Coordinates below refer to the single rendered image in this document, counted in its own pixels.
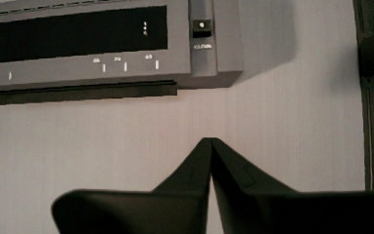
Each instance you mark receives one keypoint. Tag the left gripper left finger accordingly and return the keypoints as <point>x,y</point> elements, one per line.
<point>159,211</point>

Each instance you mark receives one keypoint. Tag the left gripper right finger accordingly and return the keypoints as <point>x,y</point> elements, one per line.
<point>250,201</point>

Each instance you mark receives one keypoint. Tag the grey laminator with black power cord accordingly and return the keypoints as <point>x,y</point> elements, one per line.
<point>131,48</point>

